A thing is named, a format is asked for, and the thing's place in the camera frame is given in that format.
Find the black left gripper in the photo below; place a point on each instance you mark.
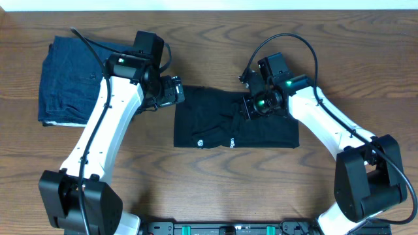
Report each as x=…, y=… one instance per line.
x=172, y=96

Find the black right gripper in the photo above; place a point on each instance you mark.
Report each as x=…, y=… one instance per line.
x=252, y=115

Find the black t-shirt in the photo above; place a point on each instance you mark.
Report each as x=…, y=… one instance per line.
x=209, y=118

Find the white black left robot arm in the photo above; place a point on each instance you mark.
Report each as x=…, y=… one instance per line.
x=78, y=197

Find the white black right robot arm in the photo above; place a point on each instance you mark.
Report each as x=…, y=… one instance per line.
x=369, y=174

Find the folded dark blue jeans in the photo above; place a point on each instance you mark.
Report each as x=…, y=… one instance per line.
x=69, y=82

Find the folded white garment under jeans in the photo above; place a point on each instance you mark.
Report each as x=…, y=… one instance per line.
x=63, y=124

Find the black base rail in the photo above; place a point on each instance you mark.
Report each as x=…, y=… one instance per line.
x=291, y=227

